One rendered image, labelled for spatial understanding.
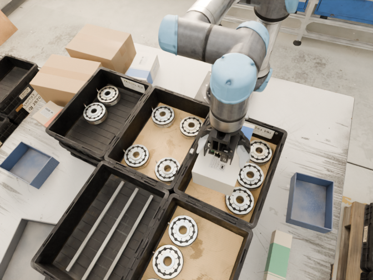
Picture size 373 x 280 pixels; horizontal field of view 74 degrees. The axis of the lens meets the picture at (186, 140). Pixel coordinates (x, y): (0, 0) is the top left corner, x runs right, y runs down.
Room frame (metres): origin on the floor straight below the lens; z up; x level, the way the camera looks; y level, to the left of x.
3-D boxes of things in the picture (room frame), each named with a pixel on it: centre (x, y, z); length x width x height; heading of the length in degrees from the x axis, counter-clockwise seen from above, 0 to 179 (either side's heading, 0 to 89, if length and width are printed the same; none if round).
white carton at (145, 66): (1.05, 0.19, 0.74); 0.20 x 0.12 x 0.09; 159
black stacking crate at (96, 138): (0.68, 0.35, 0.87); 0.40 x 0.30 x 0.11; 147
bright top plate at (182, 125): (0.57, -0.03, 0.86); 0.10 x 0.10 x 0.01
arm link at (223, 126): (0.29, -0.10, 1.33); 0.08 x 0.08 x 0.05
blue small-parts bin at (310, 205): (0.22, -0.46, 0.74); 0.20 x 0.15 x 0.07; 156
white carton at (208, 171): (0.31, -0.10, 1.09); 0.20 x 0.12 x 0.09; 151
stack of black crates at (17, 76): (1.31, 1.18, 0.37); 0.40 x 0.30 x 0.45; 151
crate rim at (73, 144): (0.68, 0.35, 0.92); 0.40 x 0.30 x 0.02; 147
